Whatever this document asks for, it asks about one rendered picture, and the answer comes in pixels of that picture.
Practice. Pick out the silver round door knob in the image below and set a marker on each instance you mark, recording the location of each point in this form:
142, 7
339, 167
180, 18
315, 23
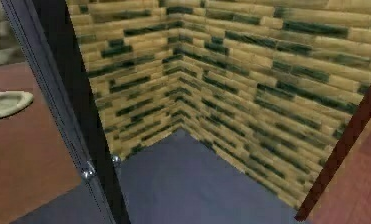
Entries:
88, 171
116, 159

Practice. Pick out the red-brown wooden table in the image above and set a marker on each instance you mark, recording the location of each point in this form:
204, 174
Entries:
26, 153

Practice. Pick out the pale green oval dish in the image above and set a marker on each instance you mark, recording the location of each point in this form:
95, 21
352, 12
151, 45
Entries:
8, 103

